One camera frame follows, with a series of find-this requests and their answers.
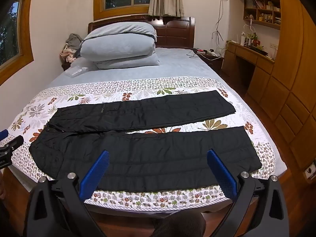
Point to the dark wooden headboard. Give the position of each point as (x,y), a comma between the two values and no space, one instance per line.
(177,32)

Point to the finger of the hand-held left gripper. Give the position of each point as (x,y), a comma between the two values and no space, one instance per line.
(3,134)
(13,143)

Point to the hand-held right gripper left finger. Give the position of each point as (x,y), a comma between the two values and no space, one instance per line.
(96,174)

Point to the pile of clothes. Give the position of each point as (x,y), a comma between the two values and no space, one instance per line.
(71,44)

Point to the wooden wall shelf with books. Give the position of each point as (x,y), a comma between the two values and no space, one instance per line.
(261,12)

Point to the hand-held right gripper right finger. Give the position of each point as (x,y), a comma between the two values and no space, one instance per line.
(221,174)

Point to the stack of grey pillows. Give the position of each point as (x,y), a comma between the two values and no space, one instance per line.
(118,44)

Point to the wooden desk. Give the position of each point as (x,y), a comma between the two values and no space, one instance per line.
(246,51)

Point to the floral quilt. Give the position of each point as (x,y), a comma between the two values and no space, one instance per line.
(111,96)

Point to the dark wooden nightstand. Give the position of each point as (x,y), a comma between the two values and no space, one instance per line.
(214,61)

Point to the white bottle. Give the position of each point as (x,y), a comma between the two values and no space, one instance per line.
(242,40)

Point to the wooden wardrobe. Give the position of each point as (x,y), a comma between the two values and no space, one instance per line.
(296,79)

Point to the black pants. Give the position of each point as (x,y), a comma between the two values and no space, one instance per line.
(148,158)

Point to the white wall socket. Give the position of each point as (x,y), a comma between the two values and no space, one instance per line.
(273,46)

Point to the small white box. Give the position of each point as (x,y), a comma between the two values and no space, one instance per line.
(309,171)

